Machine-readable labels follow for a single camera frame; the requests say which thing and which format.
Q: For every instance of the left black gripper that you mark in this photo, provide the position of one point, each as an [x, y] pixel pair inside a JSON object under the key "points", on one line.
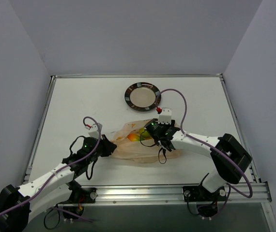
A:
{"points": [[107, 147]]}

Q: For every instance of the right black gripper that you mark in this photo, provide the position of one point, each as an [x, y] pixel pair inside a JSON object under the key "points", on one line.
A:
{"points": [[163, 141]]}

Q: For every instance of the green fake pear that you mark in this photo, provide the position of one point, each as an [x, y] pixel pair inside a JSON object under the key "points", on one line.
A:
{"points": [[144, 134]]}

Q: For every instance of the translucent orange plastic bag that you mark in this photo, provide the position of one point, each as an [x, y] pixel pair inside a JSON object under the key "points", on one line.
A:
{"points": [[143, 151]]}

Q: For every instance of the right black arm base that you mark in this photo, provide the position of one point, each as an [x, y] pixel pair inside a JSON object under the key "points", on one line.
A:
{"points": [[215, 202]]}

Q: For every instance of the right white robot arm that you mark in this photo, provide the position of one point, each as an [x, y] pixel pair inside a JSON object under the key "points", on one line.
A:
{"points": [[230, 159]]}

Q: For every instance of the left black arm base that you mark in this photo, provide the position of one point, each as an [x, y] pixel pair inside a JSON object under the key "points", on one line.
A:
{"points": [[79, 196]]}

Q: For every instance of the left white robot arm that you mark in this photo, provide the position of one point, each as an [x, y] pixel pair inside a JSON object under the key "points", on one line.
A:
{"points": [[20, 205]]}

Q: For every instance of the orange green fake mango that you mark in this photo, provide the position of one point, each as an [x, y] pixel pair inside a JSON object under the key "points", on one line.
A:
{"points": [[133, 137]]}

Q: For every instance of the brown rimmed ceramic plate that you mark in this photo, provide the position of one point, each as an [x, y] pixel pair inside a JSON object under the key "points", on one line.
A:
{"points": [[142, 96]]}

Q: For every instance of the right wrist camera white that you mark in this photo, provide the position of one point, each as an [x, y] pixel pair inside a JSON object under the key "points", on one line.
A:
{"points": [[164, 115]]}

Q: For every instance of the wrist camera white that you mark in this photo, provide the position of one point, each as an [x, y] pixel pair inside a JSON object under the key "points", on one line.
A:
{"points": [[94, 130], [164, 115]]}

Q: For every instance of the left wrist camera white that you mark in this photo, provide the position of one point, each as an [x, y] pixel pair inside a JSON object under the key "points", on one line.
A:
{"points": [[94, 130]]}

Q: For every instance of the aluminium front rail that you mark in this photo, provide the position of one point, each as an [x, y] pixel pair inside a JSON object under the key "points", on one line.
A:
{"points": [[171, 194]]}

